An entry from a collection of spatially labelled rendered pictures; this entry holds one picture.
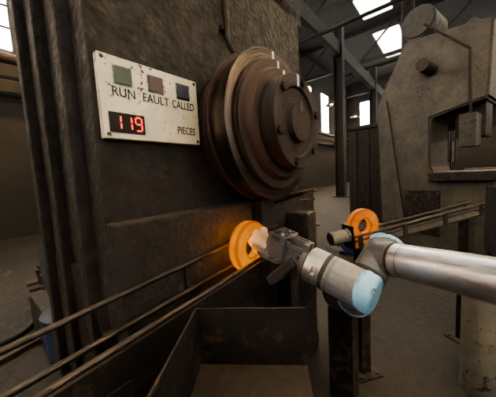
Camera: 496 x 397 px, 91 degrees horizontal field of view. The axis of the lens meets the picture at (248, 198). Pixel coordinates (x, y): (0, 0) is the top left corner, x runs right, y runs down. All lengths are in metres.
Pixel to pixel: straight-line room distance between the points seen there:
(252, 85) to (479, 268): 0.63
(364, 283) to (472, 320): 0.86
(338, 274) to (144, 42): 0.73
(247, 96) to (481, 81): 2.85
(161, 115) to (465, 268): 0.73
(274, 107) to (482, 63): 2.85
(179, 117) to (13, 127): 6.07
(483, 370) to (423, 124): 2.48
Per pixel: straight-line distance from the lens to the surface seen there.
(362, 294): 0.60
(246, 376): 0.54
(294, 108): 0.76
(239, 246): 0.71
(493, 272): 0.60
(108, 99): 0.64
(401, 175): 3.44
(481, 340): 1.45
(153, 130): 0.67
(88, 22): 0.72
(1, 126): 6.68
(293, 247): 0.66
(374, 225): 1.25
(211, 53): 0.91
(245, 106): 0.69
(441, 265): 0.64
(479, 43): 3.44
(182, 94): 0.74
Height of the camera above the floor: 0.96
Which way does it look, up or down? 5 degrees down
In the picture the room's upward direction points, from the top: 3 degrees counter-clockwise
